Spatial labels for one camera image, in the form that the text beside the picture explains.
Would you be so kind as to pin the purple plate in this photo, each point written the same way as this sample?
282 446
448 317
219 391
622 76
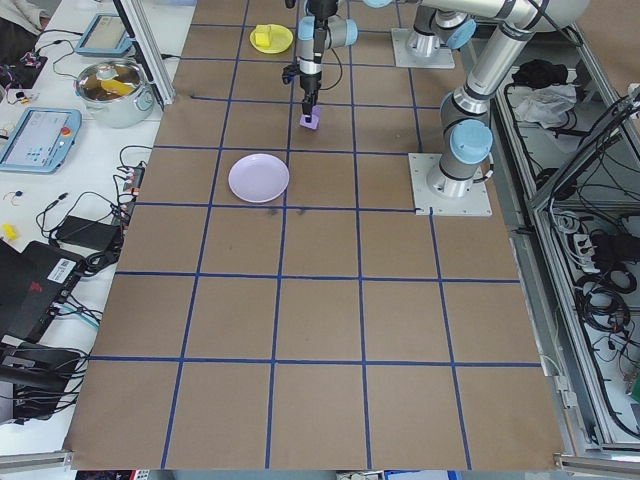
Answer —
259 179

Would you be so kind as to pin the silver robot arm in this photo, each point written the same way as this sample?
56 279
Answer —
492 62
422 40

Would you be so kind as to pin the white square base plate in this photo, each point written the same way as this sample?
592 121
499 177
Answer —
440 60
475 205

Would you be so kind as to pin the yellow plate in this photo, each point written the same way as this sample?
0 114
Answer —
281 42

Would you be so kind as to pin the steel pot with glass lid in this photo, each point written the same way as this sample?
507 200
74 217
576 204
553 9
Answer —
117 112

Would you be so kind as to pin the white power strip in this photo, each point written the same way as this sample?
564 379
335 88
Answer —
585 252

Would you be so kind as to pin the purple foam block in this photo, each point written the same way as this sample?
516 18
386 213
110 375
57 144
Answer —
310 126

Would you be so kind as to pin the black power adapter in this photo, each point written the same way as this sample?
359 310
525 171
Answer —
85 231

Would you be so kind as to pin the usb hub with red plugs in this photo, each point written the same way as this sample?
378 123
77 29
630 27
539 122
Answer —
131 190

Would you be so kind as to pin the black cloth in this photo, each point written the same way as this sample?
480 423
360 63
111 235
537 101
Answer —
540 72

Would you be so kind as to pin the black case with red logo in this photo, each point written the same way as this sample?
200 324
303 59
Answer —
30 285

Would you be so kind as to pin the aluminium profile post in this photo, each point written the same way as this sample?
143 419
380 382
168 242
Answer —
146 50

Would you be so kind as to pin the aluminium rig foot bar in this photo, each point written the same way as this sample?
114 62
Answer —
600 461
35 460

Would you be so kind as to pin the yellow foam block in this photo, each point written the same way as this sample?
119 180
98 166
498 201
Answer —
262 36

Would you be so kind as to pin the white cloth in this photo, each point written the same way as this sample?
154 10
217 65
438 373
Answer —
545 107

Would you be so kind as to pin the metal V-shaped frame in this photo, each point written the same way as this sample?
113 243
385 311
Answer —
542 310

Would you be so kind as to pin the flat black device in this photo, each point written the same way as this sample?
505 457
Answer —
35 380

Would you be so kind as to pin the small yellow block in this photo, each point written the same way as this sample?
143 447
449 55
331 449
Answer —
10 230

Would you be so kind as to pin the blue teach pendant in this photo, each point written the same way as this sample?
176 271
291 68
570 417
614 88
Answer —
35 140
102 35

